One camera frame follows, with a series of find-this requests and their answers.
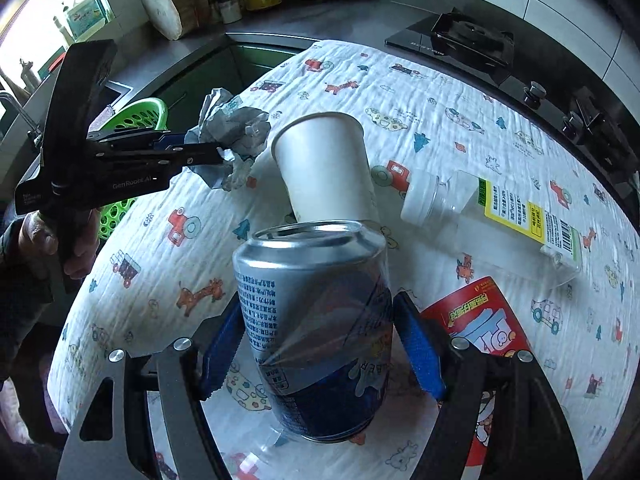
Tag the grey paper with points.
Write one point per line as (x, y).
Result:
(235, 130)

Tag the white lidded jar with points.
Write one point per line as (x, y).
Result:
(231, 7)

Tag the blue silver drink can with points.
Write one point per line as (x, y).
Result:
(310, 310)

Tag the white printed tablecloth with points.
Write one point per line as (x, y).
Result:
(150, 270)

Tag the white plastic bottle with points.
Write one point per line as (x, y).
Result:
(59, 25)

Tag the round wooden chopping block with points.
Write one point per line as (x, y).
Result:
(165, 5)

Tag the steel faucet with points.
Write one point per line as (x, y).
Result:
(15, 107)

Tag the person's left hand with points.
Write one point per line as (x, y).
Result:
(35, 235)

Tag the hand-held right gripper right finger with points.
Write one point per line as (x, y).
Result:
(425, 350)

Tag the green plastic basket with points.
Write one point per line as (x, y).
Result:
(135, 115)

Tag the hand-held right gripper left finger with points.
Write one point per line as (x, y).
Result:
(220, 350)

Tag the orange red noodle cup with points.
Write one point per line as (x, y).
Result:
(475, 315)

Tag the clear bottle yellow green label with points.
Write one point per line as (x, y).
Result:
(475, 225)

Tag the steel kitchen counter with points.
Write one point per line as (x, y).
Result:
(325, 15)

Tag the white paper cup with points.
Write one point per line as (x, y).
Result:
(320, 170)

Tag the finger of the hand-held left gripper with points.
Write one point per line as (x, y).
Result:
(200, 155)
(162, 141)

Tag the window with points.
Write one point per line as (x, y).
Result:
(30, 0)

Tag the black gas stove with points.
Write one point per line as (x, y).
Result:
(450, 40)

